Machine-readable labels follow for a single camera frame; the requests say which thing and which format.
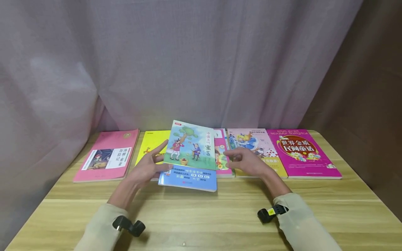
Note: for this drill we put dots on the person's right hand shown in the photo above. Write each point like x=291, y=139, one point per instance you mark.
x=254, y=164

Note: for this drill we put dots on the person's left hand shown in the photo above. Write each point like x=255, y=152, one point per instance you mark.
x=146, y=169

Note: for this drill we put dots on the person's left index finger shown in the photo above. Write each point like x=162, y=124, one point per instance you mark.
x=160, y=149

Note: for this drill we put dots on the person's right fingers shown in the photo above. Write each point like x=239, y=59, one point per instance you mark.
x=234, y=158

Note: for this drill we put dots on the person's left thumb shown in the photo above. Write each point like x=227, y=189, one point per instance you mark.
x=165, y=168

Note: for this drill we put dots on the green illustrated book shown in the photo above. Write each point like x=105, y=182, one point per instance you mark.
x=191, y=146

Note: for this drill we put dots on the person's left forearm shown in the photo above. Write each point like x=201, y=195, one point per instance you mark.
x=106, y=223

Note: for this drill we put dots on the person's right forearm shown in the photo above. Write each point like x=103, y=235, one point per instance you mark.
x=301, y=223

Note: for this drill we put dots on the yellow book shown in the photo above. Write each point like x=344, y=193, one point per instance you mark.
x=152, y=139

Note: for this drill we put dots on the pink book with cartoon cover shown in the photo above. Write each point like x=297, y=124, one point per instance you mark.
x=221, y=139

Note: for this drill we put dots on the pale pink book, blonde girl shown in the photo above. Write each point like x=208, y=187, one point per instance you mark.
x=260, y=143

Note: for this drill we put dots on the pink book with dark picture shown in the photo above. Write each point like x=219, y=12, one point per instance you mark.
x=110, y=143

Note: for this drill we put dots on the black wrist band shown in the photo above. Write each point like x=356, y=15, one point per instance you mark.
x=128, y=225
x=271, y=212

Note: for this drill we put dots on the magenta book with red emblem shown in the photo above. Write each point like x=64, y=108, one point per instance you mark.
x=301, y=153

